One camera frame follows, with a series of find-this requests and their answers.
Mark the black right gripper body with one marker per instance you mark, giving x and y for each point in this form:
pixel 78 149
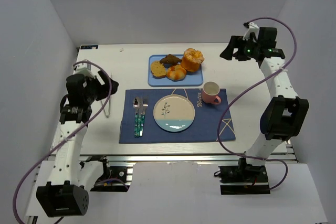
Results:
pixel 237 49

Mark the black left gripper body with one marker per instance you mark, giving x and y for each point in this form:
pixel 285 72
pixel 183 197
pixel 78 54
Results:
pixel 99 86

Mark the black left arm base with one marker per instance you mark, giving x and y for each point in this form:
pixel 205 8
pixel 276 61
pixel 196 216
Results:
pixel 112 174

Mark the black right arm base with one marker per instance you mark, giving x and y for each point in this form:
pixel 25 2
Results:
pixel 243 179

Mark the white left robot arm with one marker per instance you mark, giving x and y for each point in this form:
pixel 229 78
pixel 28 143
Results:
pixel 66 192

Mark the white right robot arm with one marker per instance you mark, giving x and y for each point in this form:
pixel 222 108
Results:
pixel 285 113

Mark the tall orange muffin bread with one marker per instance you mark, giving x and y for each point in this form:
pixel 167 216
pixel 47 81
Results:
pixel 192 60

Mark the pink mug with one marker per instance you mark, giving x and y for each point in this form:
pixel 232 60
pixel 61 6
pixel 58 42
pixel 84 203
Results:
pixel 210 93

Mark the blue tray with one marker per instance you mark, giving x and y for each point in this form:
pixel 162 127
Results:
pixel 192 79

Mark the dark blue placemat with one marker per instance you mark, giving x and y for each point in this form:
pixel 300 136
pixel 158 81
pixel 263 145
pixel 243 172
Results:
pixel 210 123

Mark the blue label sticker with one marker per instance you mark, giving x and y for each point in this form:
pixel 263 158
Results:
pixel 88 47

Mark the round orange glazed bun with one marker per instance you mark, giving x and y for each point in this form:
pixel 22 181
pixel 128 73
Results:
pixel 176 73

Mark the dark brown croissant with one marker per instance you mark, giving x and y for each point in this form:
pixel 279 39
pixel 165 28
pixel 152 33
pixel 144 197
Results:
pixel 170 60

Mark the round pink blue plate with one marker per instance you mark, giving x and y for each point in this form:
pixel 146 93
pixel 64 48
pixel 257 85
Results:
pixel 174 113

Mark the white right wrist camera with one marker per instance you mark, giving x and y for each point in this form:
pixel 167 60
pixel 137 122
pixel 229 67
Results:
pixel 251 32

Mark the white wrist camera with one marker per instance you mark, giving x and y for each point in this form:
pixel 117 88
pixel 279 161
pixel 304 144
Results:
pixel 84 69
pixel 251 32

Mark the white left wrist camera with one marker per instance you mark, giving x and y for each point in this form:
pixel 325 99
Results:
pixel 84 69

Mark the spoon with teal handle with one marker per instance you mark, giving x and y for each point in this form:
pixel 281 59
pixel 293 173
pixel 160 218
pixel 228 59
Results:
pixel 136 105

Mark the knife with teal handle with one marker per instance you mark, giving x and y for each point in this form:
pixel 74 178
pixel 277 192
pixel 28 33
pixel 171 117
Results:
pixel 139 115

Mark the fork with teal handle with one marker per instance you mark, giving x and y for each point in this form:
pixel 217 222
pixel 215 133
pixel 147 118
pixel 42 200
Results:
pixel 145 106

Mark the aluminium table frame rail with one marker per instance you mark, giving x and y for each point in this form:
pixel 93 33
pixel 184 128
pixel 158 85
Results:
pixel 287 157

